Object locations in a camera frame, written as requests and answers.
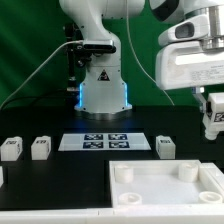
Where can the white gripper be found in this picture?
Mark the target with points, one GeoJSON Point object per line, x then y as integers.
{"type": "Point", "coordinates": [186, 64]}

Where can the white square tabletop part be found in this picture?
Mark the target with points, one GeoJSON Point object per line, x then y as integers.
{"type": "Point", "coordinates": [155, 182]}

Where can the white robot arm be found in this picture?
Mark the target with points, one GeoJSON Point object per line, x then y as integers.
{"type": "Point", "coordinates": [103, 93]}

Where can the white corner obstacle right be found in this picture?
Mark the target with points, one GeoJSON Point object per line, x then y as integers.
{"type": "Point", "coordinates": [213, 181]}

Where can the white sheet with markers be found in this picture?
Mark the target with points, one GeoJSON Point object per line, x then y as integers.
{"type": "Point", "coordinates": [104, 142]}

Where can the white block left edge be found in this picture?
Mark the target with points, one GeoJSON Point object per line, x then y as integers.
{"type": "Point", "coordinates": [1, 176]}

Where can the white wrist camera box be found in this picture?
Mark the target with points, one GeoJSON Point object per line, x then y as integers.
{"type": "Point", "coordinates": [194, 28]}

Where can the black camera on base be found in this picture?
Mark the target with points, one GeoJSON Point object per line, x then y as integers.
{"type": "Point", "coordinates": [97, 46]}

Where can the black camera stand pole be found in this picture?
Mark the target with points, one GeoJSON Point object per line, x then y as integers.
{"type": "Point", "coordinates": [71, 30]}

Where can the white front rail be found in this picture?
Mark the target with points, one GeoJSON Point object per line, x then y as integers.
{"type": "Point", "coordinates": [189, 214]}

